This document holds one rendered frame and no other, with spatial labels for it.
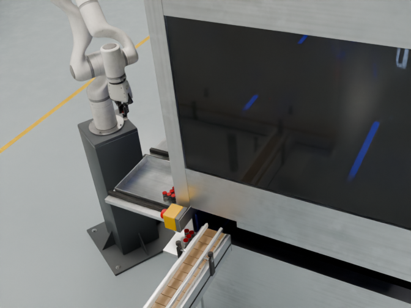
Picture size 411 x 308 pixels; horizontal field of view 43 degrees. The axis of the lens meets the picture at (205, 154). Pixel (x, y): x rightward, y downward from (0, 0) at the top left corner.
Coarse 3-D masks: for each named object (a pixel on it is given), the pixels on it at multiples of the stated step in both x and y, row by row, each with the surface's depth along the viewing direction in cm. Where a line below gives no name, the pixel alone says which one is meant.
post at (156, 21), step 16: (144, 0) 157; (160, 0) 155; (160, 16) 158; (160, 32) 162; (160, 48) 165; (160, 64) 169; (160, 80) 173; (160, 96) 177; (176, 96) 175; (176, 112) 178; (176, 128) 183; (176, 144) 188; (176, 160) 193; (176, 176) 198; (176, 192) 204; (192, 208) 206; (192, 224) 211
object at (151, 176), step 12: (144, 168) 248; (156, 168) 248; (168, 168) 247; (132, 180) 242; (144, 180) 241; (156, 180) 240; (168, 180) 240; (120, 192) 233; (132, 192) 235; (144, 192) 234; (156, 192) 234; (168, 204) 227
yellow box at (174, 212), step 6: (174, 204) 205; (168, 210) 202; (174, 210) 202; (180, 210) 202; (186, 210) 202; (168, 216) 200; (174, 216) 199; (180, 216) 199; (168, 222) 202; (174, 222) 200; (168, 228) 204; (174, 228) 202
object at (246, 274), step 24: (240, 240) 207; (240, 264) 210; (264, 264) 203; (288, 264) 196; (312, 264) 195; (216, 288) 229; (240, 288) 220; (264, 288) 212; (288, 288) 205; (312, 288) 198; (336, 288) 191; (360, 288) 185; (384, 288) 183
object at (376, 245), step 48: (192, 0) 149; (240, 0) 142; (288, 0) 135; (336, 0) 129; (384, 0) 124; (192, 192) 199; (240, 192) 186; (288, 240) 189; (336, 240) 177; (384, 240) 167
